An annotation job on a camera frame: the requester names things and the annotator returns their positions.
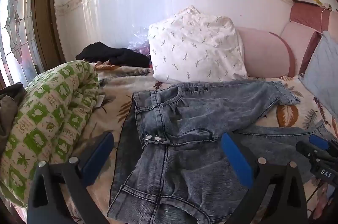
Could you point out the white fabric tag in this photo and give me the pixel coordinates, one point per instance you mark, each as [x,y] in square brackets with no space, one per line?
[99,101]

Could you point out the stained glass window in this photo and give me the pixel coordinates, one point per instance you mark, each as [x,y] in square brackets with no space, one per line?
[14,25]

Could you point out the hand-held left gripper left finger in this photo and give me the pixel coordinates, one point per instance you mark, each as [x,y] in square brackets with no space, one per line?
[97,158]

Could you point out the dark grey clothing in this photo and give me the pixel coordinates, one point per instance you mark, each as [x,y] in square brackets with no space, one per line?
[9,110]

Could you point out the clear plastic bag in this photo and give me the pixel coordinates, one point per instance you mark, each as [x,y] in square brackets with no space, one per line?
[140,40]

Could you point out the leaf print blanket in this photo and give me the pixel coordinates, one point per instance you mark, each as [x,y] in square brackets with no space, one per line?
[113,97]

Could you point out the green patterned quilt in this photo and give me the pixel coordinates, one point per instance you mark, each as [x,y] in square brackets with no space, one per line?
[52,118]

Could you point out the blue denim pants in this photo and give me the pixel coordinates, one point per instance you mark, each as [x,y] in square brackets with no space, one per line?
[190,118]

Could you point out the pink padded headboard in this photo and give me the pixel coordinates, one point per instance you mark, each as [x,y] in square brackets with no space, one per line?
[303,36]

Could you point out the brown wooden door frame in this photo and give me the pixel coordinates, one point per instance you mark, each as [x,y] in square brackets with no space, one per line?
[46,15]

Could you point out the black garment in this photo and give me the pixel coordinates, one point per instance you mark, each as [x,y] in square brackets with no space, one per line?
[118,56]

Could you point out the white floral pillow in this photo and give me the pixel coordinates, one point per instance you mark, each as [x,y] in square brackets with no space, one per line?
[195,46]

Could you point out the pink round cushion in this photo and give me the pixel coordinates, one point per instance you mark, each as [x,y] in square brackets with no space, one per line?
[261,54]

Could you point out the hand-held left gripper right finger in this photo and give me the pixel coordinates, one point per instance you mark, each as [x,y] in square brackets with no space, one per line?
[236,160]

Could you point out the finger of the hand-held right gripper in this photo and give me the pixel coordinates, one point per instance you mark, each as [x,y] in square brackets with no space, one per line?
[305,150]
[319,140]

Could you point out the light blue pillow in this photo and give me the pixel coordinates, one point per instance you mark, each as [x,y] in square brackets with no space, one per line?
[323,68]

